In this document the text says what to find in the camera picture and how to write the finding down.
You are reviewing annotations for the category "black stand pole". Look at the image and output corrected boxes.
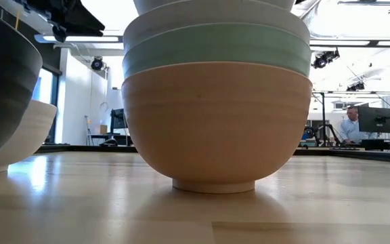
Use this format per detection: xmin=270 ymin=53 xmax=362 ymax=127
xmin=320 ymin=91 xmax=328 ymax=146

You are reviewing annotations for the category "dark office desk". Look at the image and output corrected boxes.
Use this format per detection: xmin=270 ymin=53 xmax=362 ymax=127
xmin=89 ymin=134 xmax=133 ymax=146
xmin=360 ymin=138 xmax=390 ymax=153

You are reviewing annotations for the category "black tripod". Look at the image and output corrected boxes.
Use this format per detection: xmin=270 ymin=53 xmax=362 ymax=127
xmin=305 ymin=123 xmax=341 ymax=147

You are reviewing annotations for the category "person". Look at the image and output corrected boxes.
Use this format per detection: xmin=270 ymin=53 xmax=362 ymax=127
xmin=339 ymin=105 xmax=378 ymax=145

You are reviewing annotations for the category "black track light cluster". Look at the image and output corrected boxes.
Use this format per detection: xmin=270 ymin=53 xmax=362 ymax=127
xmin=311 ymin=49 xmax=341 ymax=70

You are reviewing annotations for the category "dark grey bowl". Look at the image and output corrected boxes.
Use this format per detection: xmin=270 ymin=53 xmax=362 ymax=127
xmin=0 ymin=5 xmax=43 ymax=167

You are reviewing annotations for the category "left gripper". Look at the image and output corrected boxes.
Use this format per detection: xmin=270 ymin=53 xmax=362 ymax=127
xmin=24 ymin=0 xmax=106 ymax=43

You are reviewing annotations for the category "thin floor stand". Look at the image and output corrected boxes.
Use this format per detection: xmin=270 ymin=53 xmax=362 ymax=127
xmin=85 ymin=115 xmax=93 ymax=146

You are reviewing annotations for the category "large window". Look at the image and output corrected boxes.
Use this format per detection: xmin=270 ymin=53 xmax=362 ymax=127
xmin=31 ymin=67 xmax=60 ymax=144

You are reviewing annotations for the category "mint green bowl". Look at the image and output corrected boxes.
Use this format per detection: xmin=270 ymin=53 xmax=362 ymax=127
xmin=122 ymin=22 xmax=313 ymax=79

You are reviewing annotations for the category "black computer monitor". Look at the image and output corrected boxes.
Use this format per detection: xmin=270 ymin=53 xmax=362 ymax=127
xmin=110 ymin=108 xmax=128 ymax=129
xmin=357 ymin=106 xmax=390 ymax=134

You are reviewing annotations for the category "cream white bowl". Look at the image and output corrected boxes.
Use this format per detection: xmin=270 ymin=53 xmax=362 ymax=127
xmin=0 ymin=99 xmax=58 ymax=175

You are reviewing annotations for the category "black ceiling spotlight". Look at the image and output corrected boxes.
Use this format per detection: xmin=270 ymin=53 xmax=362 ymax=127
xmin=91 ymin=56 xmax=105 ymax=71

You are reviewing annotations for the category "ceiling light strip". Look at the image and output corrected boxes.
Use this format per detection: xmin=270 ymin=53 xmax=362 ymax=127
xmin=34 ymin=33 xmax=125 ymax=44
xmin=309 ymin=39 xmax=390 ymax=47

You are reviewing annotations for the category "black aluminium table frame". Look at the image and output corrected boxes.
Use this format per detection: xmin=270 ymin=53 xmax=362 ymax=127
xmin=35 ymin=144 xmax=390 ymax=164

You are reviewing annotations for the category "tan bowl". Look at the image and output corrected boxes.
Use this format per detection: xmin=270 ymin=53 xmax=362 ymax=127
xmin=121 ymin=61 xmax=313 ymax=195

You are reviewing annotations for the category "small black track light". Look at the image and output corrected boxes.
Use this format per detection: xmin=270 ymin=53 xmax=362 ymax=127
xmin=346 ymin=82 xmax=366 ymax=92

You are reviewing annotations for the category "ceiling duct fixture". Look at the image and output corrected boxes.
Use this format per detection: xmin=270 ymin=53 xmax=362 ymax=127
xmin=337 ymin=0 xmax=390 ymax=7

